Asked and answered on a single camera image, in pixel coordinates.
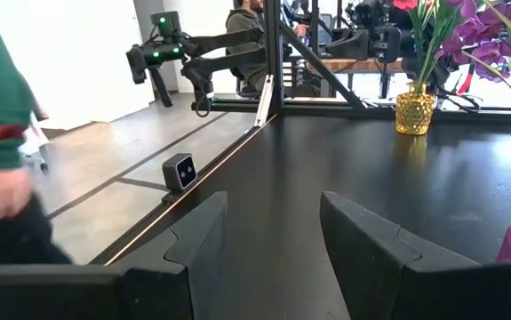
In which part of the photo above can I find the black work mat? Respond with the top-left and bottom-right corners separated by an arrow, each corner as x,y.
201,0 -> 511,125

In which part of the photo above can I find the wooden background table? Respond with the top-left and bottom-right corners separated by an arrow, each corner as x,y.
306,57 -> 405,75

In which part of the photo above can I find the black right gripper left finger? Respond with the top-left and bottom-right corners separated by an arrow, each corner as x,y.
0,190 -> 229,320

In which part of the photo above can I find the small black cube camera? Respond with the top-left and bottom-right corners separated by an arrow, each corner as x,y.
160,153 -> 198,204

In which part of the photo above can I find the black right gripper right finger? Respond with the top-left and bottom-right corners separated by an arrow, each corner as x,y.
319,190 -> 511,320

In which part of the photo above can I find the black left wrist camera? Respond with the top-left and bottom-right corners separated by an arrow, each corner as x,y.
355,0 -> 389,26

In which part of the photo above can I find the seated person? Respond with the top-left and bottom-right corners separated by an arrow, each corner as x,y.
225,0 -> 309,90

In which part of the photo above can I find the purple artificial flower bunch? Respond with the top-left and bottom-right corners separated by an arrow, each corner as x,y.
435,0 -> 511,165

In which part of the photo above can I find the yellow textured glass vase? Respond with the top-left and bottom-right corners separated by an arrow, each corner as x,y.
395,81 -> 437,136

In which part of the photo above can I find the silver frame bracket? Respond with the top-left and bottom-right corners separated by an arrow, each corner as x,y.
253,74 -> 275,128

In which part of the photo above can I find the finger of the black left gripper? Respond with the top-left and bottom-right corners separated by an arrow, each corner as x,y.
325,28 -> 371,61

